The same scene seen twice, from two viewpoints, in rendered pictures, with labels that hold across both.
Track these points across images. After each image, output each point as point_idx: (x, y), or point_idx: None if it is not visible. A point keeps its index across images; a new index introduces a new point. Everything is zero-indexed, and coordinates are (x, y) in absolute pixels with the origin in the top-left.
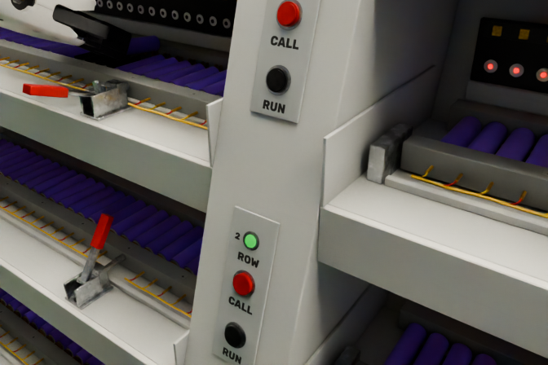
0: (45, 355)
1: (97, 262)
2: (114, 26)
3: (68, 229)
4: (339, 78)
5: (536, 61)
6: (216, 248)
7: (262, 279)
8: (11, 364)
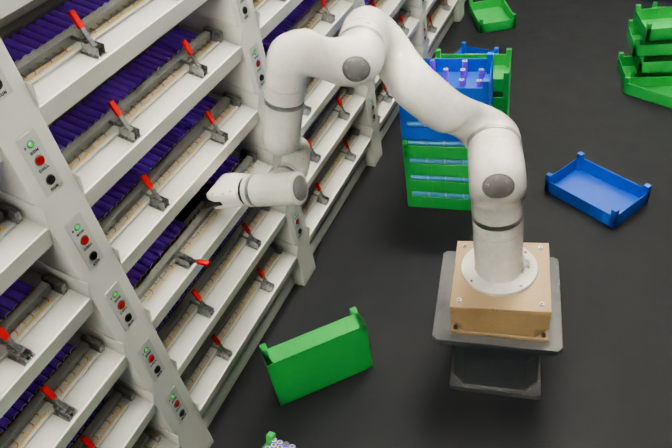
0: (234, 307)
1: (247, 238)
2: (205, 184)
3: (221, 260)
4: None
5: None
6: None
7: None
8: (234, 326)
